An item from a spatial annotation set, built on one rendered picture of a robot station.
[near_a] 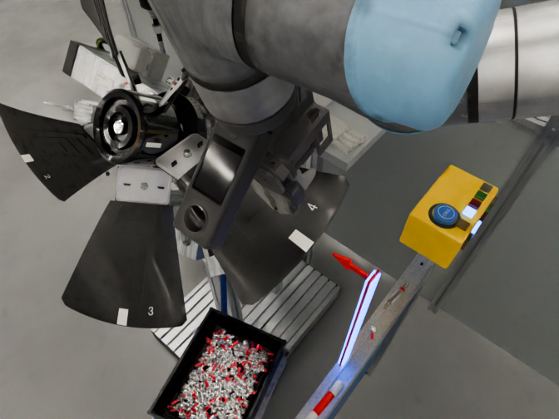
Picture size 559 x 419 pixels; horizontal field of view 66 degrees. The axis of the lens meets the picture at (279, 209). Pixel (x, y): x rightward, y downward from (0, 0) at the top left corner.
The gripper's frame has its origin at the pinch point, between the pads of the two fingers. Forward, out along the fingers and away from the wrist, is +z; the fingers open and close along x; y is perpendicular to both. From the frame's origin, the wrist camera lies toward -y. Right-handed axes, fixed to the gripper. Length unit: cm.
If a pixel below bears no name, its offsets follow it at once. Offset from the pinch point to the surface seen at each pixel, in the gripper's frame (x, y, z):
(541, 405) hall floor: -70, 26, 140
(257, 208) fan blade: 6.2, 0.2, 7.9
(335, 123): 26, 42, 53
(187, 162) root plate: 21.2, 0.2, 8.9
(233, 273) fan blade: 3.0, -9.1, 8.7
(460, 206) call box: -15.0, 25.5, 28.1
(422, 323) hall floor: -22, 27, 141
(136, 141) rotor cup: 26.9, -2.6, 3.8
